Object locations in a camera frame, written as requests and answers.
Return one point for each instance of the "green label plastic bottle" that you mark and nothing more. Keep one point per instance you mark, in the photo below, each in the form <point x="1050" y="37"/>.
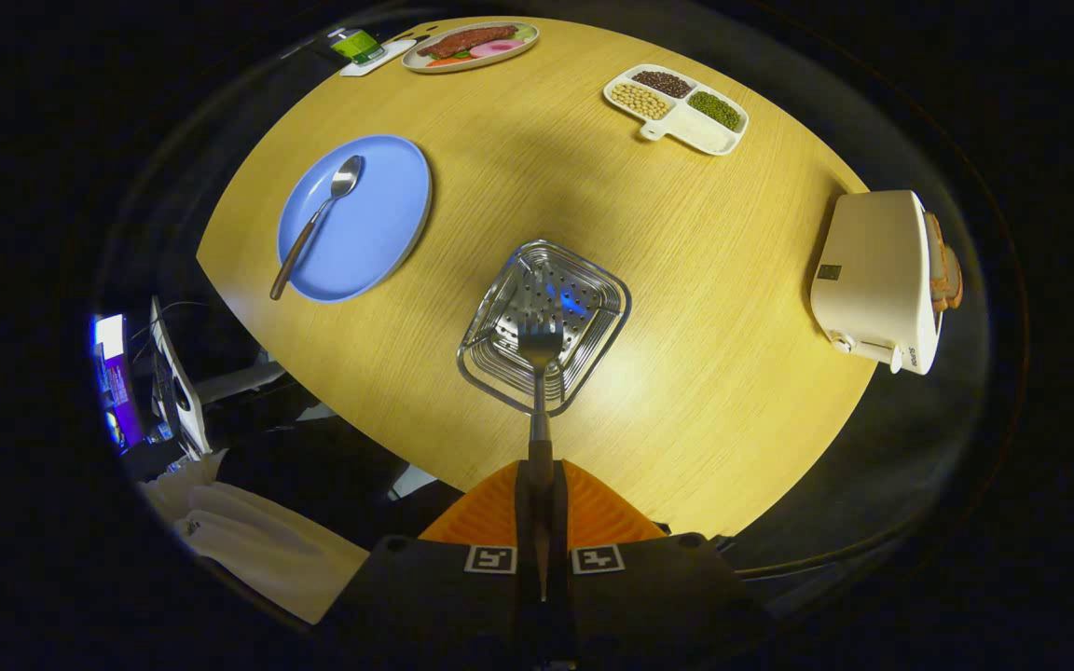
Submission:
<point x="360" y="45"/>

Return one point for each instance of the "white toaster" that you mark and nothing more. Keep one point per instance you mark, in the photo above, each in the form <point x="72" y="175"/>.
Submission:
<point x="873" y="270"/>

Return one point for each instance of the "green beans portion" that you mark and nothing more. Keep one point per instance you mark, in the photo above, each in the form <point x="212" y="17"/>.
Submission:
<point x="716" y="109"/>

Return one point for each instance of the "yellow beans portion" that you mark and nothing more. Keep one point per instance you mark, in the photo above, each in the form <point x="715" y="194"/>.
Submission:
<point x="640" y="99"/>

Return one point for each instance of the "blue round plate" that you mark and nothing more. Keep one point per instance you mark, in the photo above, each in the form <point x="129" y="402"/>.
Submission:
<point x="378" y="214"/>

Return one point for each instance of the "beige round food plate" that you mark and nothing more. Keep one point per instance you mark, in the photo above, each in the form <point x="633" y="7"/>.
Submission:
<point x="425" y="63"/>

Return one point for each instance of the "computer monitor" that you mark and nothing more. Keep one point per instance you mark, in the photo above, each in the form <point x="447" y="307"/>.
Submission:
<point x="117" y="382"/>

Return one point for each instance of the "brown meat piece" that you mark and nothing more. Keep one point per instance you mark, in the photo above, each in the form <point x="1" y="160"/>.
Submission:
<point x="467" y="39"/>

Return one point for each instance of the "white divided dish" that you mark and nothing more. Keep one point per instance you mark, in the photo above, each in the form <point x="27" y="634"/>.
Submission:
<point x="705" y="140"/>

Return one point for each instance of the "brown beans portion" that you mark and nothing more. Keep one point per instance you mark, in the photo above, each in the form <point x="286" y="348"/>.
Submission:
<point x="663" y="83"/>

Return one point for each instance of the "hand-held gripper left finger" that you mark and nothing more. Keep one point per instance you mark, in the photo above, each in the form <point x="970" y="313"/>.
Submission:
<point x="444" y="596"/>

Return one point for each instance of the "grey metal bar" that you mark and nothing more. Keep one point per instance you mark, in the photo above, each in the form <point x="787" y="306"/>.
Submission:
<point x="239" y="382"/>

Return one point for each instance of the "white keyboard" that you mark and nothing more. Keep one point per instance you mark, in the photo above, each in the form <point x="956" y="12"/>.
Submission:
<point x="178" y="391"/>

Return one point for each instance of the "white cloth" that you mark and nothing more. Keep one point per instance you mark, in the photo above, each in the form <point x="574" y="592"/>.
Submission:
<point x="267" y="550"/>

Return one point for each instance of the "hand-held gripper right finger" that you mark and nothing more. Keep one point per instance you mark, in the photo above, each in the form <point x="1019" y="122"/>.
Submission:
<point x="649" y="596"/>

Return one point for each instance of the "white square coaster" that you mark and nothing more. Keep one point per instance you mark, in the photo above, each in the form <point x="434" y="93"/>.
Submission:
<point x="397" y="51"/>

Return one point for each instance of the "pink ham slice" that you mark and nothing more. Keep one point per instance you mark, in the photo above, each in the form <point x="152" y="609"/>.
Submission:
<point x="497" y="47"/>

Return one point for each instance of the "brown toast slice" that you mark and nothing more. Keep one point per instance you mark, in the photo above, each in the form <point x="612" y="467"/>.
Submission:
<point x="937" y="256"/>
<point x="954" y="280"/>

